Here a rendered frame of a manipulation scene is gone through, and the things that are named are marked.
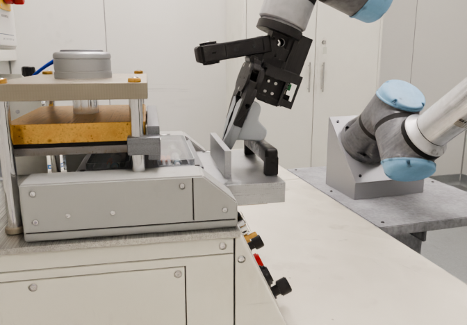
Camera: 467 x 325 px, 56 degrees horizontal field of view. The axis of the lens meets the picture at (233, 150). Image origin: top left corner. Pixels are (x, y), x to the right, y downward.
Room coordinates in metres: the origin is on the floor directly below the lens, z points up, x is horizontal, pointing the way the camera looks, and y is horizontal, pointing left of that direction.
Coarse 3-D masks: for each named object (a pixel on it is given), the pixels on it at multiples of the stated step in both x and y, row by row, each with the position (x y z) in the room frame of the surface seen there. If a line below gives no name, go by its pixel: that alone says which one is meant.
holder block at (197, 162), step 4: (188, 140) 0.75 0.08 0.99; (188, 144) 0.72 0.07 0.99; (192, 148) 0.69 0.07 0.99; (192, 152) 0.66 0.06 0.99; (196, 152) 0.66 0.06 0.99; (88, 156) 0.63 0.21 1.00; (196, 156) 0.63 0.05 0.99; (84, 160) 0.60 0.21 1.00; (148, 160) 0.60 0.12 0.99; (152, 160) 0.60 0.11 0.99; (196, 160) 0.60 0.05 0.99; (200, 160) 0.60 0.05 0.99; (84, 164) 0.58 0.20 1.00; (148, 164) 0.58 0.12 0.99; (152, 164) 0.58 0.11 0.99; (196, 164) 0.58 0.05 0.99; (200, 164) 0.58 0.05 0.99; (80, 168) 0.56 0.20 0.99; (84, 168) 0.56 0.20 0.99; (128, 168) 0.56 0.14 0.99
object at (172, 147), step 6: (162, 138) 0.72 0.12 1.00; (168, 138) 0.72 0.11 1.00; (174, 138) 0.72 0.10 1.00; (180, 138) 0.72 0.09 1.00; (162, 144) 0.67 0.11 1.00; (168, 144) 0.67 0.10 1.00; (174, 144) 0.67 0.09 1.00; (180, 144) 0.67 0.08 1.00; (186, 144) 0.67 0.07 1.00; (162, 150) 0.63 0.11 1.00; (168, 150) 0.63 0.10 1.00; (174, 150) 0.63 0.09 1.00; (180, 150) 0.63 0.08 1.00; (186, 150) 0.63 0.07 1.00; (162, 156) 0.59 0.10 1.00; (168, 156) 0.59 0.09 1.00; (174, 156) 0.59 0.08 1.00; (180, 156) 0.59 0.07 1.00; (186, 156) 0.59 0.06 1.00; (192, 156) 0.59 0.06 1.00
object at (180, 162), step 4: (184, 136) 0.74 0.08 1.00; (156, 160) 0.57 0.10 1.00; (160, 160) 0.57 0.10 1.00; (164, 160) 0.57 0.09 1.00; (168, 160) 0.57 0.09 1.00; (172, 160) 0.57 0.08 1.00; (176, 160) 0.57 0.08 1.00; (180, 160) 0.57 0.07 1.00; (184, 160) 0.57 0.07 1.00; (188, 160) 0.57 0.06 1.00; (192, 160) 0.58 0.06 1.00; (156, 164) 0.57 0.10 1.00; (160, 164) 0.57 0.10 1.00; (164, 164) 0.57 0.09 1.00; (168, 164) 0.57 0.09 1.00; (172, 164) 0.57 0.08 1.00; (176, 164) 0.57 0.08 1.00; (180, 164) 0.57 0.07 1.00; (184, 164) 0.57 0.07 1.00; (188, 164) 0.57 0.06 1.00; (192, 164) 0.58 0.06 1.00
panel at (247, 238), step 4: (240, 228) 0.53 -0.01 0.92; (244, 236) 0.56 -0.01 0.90; (248, 236) 0.56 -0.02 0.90; (252, 236) 0.56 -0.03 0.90; (244, 240) 0.53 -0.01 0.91; (248, 240) 0.56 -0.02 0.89; (248, 248) 0.53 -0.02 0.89; (252, 256) 0.53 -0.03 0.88; (256, 264) 0.53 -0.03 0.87; (260, 268) 0.56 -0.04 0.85; (260, 272) 0.53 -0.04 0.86; (264, 272) 0.55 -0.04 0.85; (264, 276) 0.55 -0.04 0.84; (264, 280) 0.53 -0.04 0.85; (268, 284) 0.55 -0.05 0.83; (268, 288) 0.54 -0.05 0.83; (272, 296) 0.54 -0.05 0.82; (284, 320) 0.54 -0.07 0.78
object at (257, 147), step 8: (248, 144) 0.72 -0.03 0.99; (256, 144) 0.67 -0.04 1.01; (264, 144) 0.64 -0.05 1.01; (248, 152) 0.75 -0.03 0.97; (256, 152) 0.66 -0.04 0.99; (264, 152) 0.62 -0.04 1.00; (272, 152) 0.61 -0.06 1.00; (264, 160) 0.62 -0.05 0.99; (272, 160) 0.61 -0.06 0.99; (264, 168) 0.62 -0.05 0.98; (272, 168) 0.61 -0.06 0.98
